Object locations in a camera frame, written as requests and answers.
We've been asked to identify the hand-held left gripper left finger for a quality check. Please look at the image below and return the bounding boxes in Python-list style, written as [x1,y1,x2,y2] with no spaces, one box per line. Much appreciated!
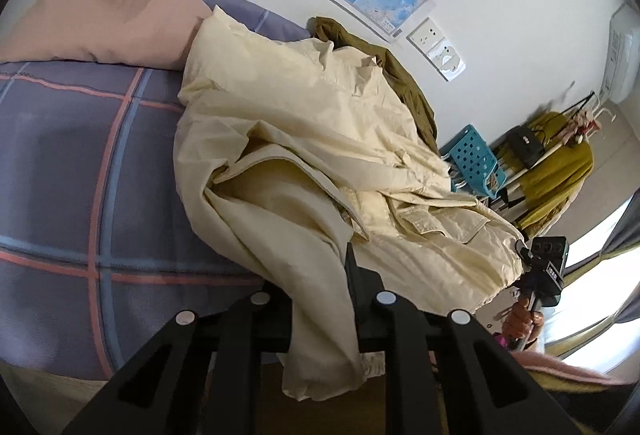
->
[60,282,296,435]

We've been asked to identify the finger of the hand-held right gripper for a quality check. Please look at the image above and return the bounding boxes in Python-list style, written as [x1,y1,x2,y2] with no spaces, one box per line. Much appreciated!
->
[514,239,535,273]

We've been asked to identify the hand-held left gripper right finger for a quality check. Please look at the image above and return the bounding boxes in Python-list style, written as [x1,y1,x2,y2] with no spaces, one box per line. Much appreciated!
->
[345,242,586,435]

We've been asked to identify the olive brown jacket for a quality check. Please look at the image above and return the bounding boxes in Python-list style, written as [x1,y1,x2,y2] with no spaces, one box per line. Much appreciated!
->
[307,16,440,156]

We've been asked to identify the cream jacket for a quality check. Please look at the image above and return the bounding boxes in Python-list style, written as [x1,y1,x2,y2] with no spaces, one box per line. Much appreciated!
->
[172,6,525,402]

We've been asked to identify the pink garment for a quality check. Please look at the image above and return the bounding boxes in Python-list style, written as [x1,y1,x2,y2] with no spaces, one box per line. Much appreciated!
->
[0,0,213,72]

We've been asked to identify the person's right forearm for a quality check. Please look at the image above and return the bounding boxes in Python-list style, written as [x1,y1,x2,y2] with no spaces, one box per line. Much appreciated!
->
[520,350,631,386]

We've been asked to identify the white clothes rack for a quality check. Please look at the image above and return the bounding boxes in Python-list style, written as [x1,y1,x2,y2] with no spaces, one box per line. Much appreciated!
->
[490,90,608,216]

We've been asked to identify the person's right hand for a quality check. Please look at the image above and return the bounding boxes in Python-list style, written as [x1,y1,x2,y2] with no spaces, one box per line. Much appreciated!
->
[501,297,543,346]

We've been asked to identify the teal plastic basket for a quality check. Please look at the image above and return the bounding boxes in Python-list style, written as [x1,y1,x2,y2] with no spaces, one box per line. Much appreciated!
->
[450,167,503,200]
[439,125,500,180]

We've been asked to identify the yellow hanging garment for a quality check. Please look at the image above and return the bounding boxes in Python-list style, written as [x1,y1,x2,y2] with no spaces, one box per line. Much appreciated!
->
[500,111,595,236]

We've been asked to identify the grey curtain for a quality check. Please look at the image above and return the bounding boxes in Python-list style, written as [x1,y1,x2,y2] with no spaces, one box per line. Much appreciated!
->
[542,187,640,361]

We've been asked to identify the black handbag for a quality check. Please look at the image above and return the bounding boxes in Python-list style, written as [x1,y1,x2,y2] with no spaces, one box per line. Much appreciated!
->
[505,126,547,169]

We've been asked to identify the white air conditioner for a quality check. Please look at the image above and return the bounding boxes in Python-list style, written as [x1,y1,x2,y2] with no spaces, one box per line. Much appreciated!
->
[600,4,640,103]

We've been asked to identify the purple checked bed sheet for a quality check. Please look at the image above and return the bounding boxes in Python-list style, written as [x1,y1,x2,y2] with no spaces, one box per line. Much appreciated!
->
[0,0,351,381]

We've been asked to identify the white wall socket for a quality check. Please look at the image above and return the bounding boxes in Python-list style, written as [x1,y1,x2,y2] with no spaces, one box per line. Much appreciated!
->
[421,34,453,67]
[406,17,441,52]

